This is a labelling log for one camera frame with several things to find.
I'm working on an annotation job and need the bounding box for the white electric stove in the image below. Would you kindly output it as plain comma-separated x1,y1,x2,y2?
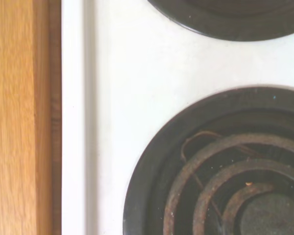
61,0,294,235

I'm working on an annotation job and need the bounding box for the small coil burner rusty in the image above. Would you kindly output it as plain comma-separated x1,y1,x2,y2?
123,85,294,235

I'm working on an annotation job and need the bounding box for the small coil burner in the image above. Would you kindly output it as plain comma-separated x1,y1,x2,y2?
147,0,294,42

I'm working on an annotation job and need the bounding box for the wooden kitchen countertop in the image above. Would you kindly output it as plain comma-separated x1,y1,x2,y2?
0,0,62,235

